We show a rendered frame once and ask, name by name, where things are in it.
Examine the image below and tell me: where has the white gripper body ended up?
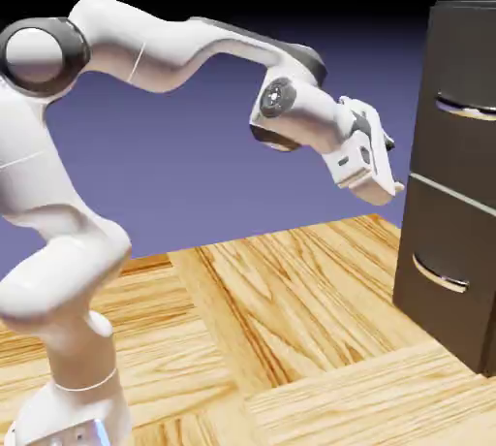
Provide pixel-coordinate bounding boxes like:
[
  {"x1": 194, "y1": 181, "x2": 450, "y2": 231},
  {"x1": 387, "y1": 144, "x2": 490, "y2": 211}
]
[{"x1": 335, "y1": 95, "x2": 396, "y2": 207}]

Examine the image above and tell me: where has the dark brown cabinet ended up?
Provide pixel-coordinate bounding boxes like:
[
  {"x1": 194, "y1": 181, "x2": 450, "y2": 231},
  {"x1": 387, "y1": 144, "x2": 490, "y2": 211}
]
[{"x1": 391, "y1": 0, "x2": 496, "y2": 378}]

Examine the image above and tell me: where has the curved metal drawer handle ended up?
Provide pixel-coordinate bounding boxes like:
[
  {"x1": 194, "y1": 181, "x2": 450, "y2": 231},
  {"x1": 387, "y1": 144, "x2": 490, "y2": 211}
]
[
  {"x1": 411, "y1": 251, "x2": 471, "y2": 295},
  {"x1": 435, "y1": 91, "x2": 496, "y2": 122}
]

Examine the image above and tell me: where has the dark brown drawer front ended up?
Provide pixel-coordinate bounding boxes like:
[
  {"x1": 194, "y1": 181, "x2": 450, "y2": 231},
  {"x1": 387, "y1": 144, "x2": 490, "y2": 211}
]
[
  {"x1": 391, "y1": 175, "x2": 496, "y2": 376},
  {"x1": 409, "y1": 5, "x2": 496, "y2": 211}
]

